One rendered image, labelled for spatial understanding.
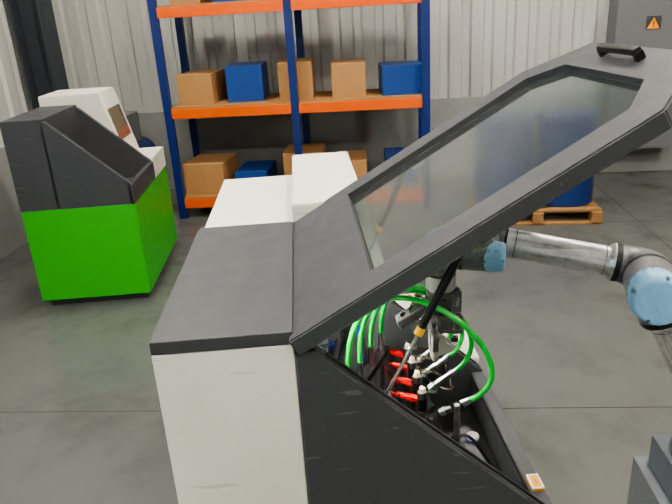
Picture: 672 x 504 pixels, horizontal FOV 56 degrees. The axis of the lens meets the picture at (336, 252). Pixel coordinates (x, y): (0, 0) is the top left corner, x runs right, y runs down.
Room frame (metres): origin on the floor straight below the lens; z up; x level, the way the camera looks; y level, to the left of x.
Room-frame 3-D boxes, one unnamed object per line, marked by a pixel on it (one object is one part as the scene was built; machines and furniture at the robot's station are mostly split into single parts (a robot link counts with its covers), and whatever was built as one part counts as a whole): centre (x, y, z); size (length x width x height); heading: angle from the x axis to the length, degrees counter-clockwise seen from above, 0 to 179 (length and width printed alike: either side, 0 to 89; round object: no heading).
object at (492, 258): (1.45, -0.36, 1.50); 0.11 x 0.11 x 0.08; 72
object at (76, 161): (5.24, 1.95, 0.78); 1.30 x 0.85 x 1.55; 3
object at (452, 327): (1.46, -0.27, 1.34); 0.09 x 0.08 x 0.12; 92
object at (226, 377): (1.79, 0.26, 0.75); 1.40 x 0.28 x 1.50; 2
